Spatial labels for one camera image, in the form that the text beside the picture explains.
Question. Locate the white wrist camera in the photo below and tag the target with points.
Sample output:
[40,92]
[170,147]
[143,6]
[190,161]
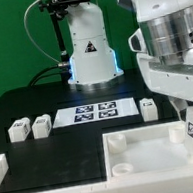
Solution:
[137,43]

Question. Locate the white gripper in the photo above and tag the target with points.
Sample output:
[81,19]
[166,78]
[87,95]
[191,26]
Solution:
[175,81]

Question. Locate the white marker sheet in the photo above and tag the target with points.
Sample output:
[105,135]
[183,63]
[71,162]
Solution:
[94,112]

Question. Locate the white square tabletop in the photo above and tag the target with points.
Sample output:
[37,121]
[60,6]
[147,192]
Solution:
[147,149]

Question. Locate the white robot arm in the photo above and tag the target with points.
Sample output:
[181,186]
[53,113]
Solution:
[158,32]

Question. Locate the black camera stand pole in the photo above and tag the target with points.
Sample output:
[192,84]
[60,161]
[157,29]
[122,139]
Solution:
[58,29]

